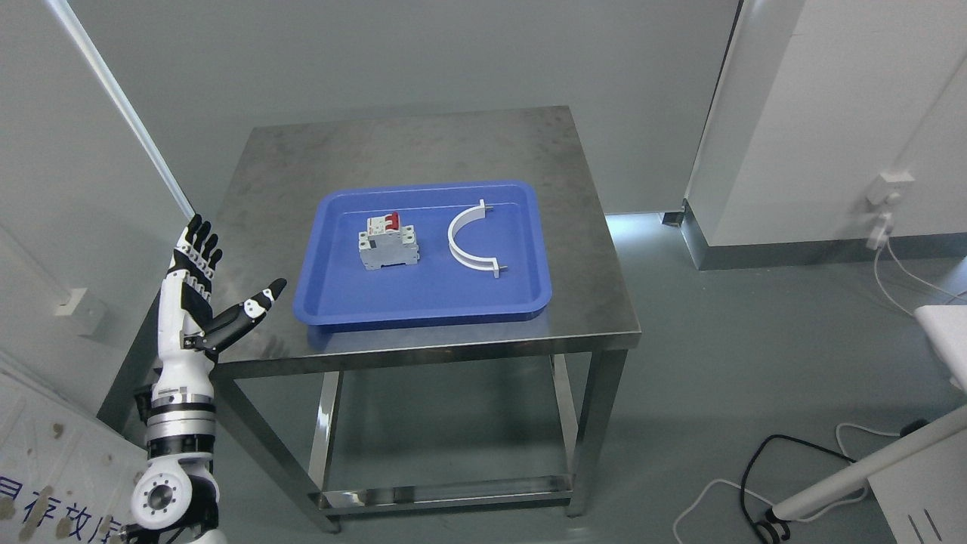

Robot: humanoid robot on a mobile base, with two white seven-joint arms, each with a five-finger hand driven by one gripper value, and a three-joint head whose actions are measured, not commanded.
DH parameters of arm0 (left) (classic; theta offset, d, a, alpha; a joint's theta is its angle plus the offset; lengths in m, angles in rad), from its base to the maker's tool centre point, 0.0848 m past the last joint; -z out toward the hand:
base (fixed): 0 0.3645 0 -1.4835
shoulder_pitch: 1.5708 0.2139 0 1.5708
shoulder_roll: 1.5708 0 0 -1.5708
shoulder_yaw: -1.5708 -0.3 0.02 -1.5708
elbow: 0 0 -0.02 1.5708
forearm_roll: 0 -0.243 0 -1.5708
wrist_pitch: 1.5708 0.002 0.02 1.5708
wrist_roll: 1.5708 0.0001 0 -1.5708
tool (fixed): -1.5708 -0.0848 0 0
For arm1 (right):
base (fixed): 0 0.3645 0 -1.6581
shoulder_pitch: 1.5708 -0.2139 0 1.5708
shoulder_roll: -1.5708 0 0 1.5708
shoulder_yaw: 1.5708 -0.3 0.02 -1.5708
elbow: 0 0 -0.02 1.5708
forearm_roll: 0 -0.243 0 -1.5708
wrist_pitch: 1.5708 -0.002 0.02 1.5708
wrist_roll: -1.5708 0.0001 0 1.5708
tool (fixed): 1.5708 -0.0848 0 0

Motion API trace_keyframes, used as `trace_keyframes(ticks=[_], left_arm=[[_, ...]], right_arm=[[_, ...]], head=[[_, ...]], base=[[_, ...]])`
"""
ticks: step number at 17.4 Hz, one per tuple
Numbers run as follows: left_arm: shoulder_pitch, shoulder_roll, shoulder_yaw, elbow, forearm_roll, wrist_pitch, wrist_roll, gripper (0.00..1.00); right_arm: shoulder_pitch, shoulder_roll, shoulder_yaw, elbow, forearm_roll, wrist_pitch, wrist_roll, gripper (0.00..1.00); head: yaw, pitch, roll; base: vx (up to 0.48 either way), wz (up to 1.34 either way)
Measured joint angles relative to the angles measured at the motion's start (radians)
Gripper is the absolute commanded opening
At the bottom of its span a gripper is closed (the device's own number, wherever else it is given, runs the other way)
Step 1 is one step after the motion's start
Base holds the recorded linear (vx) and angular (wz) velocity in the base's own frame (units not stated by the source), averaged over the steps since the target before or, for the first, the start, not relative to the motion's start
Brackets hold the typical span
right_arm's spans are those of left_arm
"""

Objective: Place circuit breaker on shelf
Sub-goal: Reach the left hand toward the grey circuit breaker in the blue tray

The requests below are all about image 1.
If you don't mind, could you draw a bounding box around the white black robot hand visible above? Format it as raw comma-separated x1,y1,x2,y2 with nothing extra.
151,214,287,405

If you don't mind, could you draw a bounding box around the grey red circuit breaker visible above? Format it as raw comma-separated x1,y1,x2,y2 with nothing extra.
358,211,420,270

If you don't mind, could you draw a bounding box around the white labelled sign board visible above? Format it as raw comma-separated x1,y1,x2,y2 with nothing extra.
1,372,146,543

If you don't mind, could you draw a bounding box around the stainless steel table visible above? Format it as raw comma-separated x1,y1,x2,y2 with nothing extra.
213,104,642,533

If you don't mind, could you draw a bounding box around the white curved pipe clamp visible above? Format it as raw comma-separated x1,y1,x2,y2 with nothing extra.
446,199,505,280

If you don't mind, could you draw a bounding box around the white pole stand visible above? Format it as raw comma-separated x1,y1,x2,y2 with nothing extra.
740,405,966,543

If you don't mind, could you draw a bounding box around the white wall socket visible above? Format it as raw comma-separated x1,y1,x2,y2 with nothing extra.
54,288,107,336

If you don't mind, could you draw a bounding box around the black cable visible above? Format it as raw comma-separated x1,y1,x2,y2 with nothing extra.
740,434,858,544

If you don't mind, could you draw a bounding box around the white cable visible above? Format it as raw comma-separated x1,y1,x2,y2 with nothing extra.
874,230,967,318

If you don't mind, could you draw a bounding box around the white wall power adapter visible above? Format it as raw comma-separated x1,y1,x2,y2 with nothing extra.
866,170,915,251

